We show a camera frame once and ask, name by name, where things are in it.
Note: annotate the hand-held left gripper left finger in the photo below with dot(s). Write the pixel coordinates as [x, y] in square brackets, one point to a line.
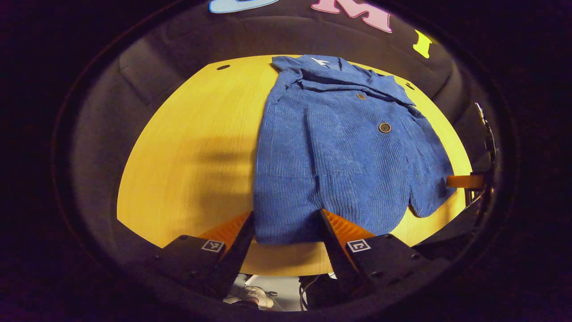
[237, 255]

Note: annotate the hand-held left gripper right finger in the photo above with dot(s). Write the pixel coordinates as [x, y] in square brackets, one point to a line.
[335, 255]

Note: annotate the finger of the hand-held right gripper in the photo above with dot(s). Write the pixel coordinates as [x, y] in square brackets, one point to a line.
[464, 181]

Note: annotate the person's white shoe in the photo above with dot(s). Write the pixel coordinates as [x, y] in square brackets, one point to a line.
[257, 296]

